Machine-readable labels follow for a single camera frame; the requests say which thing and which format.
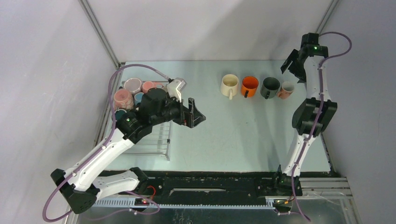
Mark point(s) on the teal green mug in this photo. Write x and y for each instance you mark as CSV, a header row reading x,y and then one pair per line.
x,y
119,113

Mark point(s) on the cream mug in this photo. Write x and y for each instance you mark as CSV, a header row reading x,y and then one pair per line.
x,y
229,85

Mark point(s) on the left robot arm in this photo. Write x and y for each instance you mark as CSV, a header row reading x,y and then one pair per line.
x,y
82,185

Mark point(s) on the aluminium frame rail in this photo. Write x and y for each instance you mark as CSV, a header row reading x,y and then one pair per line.
x,y
324,200

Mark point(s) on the salmon printed mug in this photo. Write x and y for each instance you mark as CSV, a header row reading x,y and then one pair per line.
x,y
286,90

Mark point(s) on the pink patterned mug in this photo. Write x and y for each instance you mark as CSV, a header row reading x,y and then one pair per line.
x,y
123,99

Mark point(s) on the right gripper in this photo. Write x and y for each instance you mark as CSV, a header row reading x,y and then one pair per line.
x,y
300,74

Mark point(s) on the orange mug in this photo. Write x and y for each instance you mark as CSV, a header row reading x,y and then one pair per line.
x,y
249,86

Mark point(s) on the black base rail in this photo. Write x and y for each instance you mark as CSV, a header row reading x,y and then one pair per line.
x,y
210,188

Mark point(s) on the wire dish rack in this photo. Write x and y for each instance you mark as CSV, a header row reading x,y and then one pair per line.
x,y
154,136

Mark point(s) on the blue mug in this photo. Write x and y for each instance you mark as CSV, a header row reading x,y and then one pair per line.
x,y
138,98

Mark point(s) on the grey mug white base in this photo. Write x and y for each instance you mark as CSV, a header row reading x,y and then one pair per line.
x,y
133,85

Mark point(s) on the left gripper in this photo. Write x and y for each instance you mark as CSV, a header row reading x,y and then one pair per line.
x,y
190,117

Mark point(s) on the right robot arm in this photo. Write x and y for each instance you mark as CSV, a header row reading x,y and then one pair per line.
x,y
314,114

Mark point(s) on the dark green mug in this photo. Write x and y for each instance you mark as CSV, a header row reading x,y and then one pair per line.
x,y
270,87

